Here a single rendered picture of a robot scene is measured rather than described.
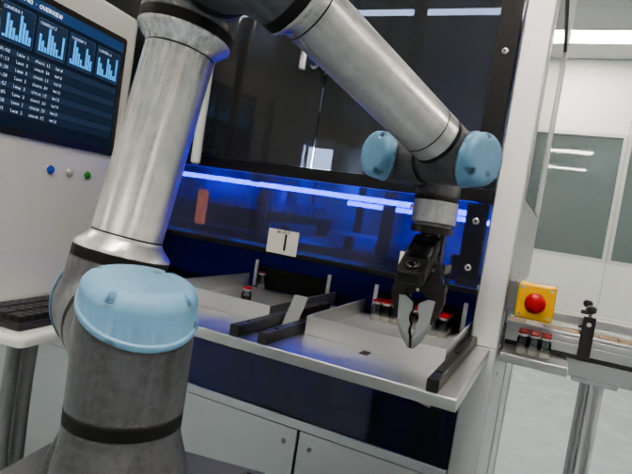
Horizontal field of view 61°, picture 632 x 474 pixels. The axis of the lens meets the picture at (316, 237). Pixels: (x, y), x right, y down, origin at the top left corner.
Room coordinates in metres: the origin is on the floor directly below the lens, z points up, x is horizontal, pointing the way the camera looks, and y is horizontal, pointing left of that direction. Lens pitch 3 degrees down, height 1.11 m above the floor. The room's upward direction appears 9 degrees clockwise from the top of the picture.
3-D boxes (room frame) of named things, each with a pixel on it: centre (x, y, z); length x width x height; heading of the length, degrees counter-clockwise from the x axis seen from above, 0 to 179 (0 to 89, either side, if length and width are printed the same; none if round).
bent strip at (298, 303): (0.99, 0.04, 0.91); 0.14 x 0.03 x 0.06; 156
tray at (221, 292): (1.23, 0.12, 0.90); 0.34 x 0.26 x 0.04; 156
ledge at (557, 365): (1.13, -0.50, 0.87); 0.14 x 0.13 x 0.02; 156
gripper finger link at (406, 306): (0.93, -0.18, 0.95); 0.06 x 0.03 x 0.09; 156
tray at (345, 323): (1.09, -0.19, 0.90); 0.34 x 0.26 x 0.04; 157
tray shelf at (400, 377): (1.10, -0.01, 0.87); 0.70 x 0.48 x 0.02; 66
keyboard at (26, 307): (1.18, 0.52, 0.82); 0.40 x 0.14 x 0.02; 162
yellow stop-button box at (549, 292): (1.10, -0.47, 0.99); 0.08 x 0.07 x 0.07; 156
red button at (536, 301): (1.06, -0.45, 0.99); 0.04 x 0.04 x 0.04; 66
